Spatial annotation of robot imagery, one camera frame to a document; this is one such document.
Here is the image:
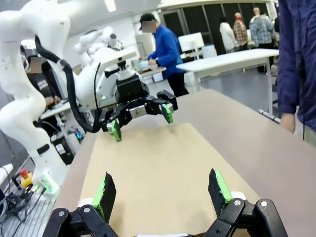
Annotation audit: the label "black control box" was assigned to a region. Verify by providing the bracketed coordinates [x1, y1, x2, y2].
[50, 133, 76, 166]

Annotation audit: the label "figure in plaid blue coat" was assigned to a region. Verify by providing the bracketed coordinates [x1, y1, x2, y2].
[248, 7, 274, 49]

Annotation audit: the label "person's left hand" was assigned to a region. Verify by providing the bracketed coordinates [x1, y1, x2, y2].
[279, 112, 297, 135]

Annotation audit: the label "seated person in dark shirt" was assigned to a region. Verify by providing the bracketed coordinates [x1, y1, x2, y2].
[24, 55, 62, 111]

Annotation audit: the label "tangled black cables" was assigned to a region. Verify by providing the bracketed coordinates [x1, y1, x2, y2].
[0, 165, 51, 224]

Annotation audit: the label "ceiling light panel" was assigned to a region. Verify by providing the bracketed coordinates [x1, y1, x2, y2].
[104, 0, 117, 12]

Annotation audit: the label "grey aluminium mounting platform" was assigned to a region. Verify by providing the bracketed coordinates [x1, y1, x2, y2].
[0, 191, 59, 237]

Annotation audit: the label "navy-sleeved left forearm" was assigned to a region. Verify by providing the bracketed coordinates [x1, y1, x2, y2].
[276, 0, 308, 116]

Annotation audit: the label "person in blue jacket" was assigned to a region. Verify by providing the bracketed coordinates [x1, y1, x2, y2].
[140, 13, 191, 97]

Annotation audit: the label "person in navy jacket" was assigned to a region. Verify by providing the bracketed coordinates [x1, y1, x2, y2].
[276, 0, 316, 149]

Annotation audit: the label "person in white jacket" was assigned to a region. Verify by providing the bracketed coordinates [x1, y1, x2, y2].
[218, 16, 237, 53]

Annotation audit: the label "yellow emergency stop button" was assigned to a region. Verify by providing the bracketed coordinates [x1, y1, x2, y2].
[20, 169, 35, 190]

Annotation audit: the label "person in plaid shirt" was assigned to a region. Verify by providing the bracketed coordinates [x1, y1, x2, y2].
[233, 12, 249, 52]

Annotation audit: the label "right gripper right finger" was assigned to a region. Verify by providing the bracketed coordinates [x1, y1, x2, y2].
[204, 168, 289, 237]

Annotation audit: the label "white monitor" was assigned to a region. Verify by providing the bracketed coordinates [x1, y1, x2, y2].
[177, 32, 205, 60]

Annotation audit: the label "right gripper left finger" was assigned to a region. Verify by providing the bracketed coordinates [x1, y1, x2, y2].
[49, 171, 117, 237]

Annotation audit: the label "long white table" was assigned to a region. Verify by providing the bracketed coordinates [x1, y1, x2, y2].
[176, 48, 280, 116]

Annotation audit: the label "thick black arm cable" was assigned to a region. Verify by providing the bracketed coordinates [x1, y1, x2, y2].
[34, 34, 103, 134]

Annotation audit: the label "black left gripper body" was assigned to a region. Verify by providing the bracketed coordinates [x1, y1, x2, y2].
[116, 75, 150, 104]

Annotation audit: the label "thin black cable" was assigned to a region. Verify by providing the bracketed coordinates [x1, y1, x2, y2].
[93, 62, 102, 111]

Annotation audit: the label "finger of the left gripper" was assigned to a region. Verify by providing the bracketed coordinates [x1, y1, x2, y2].
[99, 102, 132, 143]
[130, 89, 179, 124]

